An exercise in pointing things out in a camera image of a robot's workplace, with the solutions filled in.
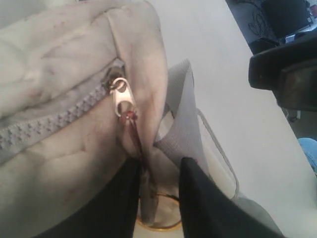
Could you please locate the black chair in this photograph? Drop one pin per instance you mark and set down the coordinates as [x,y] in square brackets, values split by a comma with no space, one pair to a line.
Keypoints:
[289,67]

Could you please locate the white fabric backpack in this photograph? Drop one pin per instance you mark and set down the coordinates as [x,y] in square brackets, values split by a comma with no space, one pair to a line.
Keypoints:
[58,129]

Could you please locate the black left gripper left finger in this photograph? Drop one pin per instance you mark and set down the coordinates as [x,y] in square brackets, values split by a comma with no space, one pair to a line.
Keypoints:
[110,214]

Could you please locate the blue jeans leg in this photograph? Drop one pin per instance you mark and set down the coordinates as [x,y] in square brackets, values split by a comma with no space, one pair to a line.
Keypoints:
[309,147]

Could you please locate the metal zipper pull with ring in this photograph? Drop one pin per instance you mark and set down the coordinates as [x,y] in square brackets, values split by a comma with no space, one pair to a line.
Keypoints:
[127,133]

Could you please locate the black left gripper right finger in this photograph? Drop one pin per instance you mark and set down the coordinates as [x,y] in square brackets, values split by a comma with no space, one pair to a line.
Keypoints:
[207,213]

